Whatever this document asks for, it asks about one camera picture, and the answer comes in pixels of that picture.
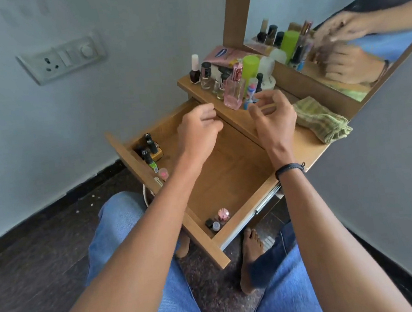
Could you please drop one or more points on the small yellow wooden box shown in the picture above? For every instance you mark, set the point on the small yellow wooden box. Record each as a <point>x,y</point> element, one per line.
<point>158,152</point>

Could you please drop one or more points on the black wristband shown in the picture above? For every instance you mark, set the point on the black wristband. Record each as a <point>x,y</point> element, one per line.
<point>289,169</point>

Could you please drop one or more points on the person's right forearm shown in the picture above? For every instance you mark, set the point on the person's right forearm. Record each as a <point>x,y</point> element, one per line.
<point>330,236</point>

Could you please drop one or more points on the person's left leg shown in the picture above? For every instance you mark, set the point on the person's left leg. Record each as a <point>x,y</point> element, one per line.
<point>177,298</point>

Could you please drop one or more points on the green checked cloth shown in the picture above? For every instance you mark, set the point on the green checked cloth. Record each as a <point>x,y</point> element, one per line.
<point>320,120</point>

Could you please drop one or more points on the slim black-capped bottle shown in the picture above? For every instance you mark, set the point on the slim black-capped bottle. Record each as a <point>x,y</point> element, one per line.
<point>259,81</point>

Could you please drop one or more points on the person's right hand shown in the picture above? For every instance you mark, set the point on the person's right hand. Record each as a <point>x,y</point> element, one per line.
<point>278,127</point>

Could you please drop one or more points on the small pink bottle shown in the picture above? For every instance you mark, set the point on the small pink bottle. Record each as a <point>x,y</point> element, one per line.
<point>163,174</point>

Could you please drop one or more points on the small clear glass bottle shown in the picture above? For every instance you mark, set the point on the small clear glass bottle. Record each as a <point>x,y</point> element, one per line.
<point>218,87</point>

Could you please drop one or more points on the person's left hand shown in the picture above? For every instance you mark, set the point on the person's left hand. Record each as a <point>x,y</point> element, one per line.
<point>194,136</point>

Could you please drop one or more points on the person's right leg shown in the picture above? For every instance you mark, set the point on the person's right leg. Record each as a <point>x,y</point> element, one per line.
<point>283,282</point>

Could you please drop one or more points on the small lilac-capped bottle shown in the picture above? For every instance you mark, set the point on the small lilac-capped bottle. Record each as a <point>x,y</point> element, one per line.
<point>216,226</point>

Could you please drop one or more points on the green nail polish bottle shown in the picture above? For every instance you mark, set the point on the green nail polish bottle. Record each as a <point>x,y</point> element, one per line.
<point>149,160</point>

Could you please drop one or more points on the person's right thumb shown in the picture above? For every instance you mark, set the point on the person's right thumb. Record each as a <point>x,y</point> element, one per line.
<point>255,117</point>

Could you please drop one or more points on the person's left fingers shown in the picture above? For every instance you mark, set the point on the person's left fingers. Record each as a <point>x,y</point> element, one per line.
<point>208,115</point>

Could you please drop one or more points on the small black bottle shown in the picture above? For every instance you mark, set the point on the small black bottle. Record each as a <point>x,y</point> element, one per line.
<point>210,223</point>

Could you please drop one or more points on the blue lip balm tube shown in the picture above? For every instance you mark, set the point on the blue lip balm tube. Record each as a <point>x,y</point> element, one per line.
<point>251,91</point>

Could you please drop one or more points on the green cylindrical container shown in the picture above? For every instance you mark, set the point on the green cylindrical container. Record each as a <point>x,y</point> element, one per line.
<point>251,66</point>

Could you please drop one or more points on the clear bottle black cap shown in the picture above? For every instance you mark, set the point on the clear bottle black cap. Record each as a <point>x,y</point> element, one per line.
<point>206,78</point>

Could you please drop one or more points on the person's left forearm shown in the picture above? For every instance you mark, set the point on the person's left forearm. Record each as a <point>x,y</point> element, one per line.
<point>135,254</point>

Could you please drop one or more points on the round pink jar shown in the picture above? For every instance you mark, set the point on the round pink jar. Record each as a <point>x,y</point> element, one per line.
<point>223,214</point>

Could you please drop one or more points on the white plastic container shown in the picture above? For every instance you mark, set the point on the white plastic container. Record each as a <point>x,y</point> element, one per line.
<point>267,73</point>

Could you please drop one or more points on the wooden dressing table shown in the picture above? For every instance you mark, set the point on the wooden dressing table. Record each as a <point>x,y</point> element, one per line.
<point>310,145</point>

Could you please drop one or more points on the person's leg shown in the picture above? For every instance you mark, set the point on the person's leg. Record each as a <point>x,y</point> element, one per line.
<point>177,298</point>
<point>283,282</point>

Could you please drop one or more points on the pink perfume bottle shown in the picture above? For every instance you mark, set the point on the pink perfume bottle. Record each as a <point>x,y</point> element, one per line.
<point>234,91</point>

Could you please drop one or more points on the pink cardboard box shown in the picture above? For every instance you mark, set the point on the pink cardboard box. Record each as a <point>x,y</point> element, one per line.
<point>222,56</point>

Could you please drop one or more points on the dark nail polish white cap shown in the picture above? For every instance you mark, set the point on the dark nail polish white cap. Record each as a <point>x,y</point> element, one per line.
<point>195,74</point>

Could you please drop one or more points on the person's bare foot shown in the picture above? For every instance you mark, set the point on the person's bare foot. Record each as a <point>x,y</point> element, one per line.
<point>250,260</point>

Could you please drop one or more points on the black-capped nail polish bottle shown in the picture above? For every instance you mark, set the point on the black-capped nail polish bottle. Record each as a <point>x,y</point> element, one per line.
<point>152,146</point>
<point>147,137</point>

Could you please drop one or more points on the wooden drawer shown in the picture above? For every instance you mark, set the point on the wooden drawer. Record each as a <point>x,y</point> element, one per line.
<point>230,175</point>

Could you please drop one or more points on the white wall switch panel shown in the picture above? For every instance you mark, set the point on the white wall switch panel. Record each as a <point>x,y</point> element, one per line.
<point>65,59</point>

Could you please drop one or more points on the metal drawer slide rail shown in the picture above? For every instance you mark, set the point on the metal drawer slide rail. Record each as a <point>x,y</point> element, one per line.
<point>268,199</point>

